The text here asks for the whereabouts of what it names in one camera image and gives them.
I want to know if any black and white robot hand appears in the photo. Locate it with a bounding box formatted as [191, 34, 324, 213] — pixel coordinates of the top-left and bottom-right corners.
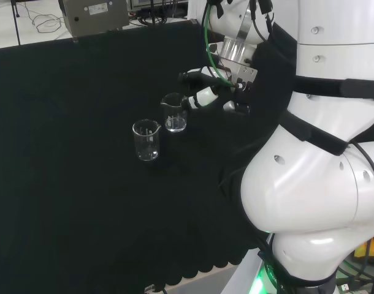
[178, 66, 253, 116]

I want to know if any clear glass beaker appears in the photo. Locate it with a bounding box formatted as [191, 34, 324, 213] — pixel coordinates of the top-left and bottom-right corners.
[132, 119, 162, 162]
[160, 92, 188, 134]

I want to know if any grey metal box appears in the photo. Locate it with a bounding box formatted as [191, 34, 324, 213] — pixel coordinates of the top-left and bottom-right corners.
[58, 0, 130, 43]

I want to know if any black cloth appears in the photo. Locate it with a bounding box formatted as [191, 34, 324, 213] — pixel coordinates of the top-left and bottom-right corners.
[0, 21, 298, 294]

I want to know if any black tripod leg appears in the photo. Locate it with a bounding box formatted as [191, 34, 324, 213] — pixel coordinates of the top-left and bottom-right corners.
[10, 0, 22, 47]

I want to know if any yellow stop button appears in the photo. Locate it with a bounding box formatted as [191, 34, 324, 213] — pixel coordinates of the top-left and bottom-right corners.
[354, 231, 374, 268]

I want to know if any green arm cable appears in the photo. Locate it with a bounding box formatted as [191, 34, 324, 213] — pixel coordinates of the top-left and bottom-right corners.
[202, 4, 237, 89]

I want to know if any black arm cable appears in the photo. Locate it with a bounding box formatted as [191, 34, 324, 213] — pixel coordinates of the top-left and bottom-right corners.
[249, 0, 278, 43]

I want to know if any thin black floor cable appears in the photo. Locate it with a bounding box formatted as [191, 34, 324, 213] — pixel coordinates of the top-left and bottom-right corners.
[21, 0, 67, 34]

